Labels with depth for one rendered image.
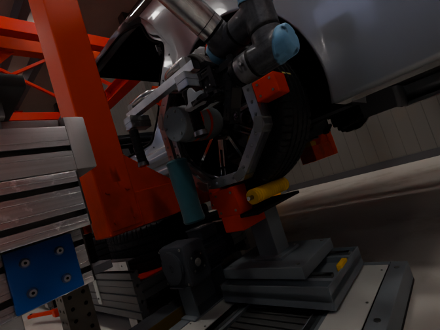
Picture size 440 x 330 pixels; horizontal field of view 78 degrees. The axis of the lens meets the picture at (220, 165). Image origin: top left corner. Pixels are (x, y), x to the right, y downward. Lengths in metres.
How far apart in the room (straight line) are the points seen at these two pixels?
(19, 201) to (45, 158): 0.07
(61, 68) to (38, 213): 1.02
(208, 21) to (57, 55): 0.83
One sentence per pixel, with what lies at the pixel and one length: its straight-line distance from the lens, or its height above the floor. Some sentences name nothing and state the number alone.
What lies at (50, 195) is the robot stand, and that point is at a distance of 0.47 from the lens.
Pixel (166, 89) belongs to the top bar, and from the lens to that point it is 0.97.
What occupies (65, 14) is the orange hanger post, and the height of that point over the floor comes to 1.54.
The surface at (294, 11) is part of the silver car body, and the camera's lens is 1.18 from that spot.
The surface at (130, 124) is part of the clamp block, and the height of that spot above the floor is 0.91.
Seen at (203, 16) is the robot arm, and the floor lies 1.00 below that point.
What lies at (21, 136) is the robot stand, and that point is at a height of 0.74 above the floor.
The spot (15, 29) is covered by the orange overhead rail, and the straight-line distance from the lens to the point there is 4.63.
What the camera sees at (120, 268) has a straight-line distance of 1.44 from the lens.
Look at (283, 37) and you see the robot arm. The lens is 0.65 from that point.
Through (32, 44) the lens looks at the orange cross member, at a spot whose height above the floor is 2.70.
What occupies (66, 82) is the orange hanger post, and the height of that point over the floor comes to 1.20.
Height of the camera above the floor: 0.59
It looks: 4 degrees up
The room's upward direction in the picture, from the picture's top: 18 degrees counter-clockwise
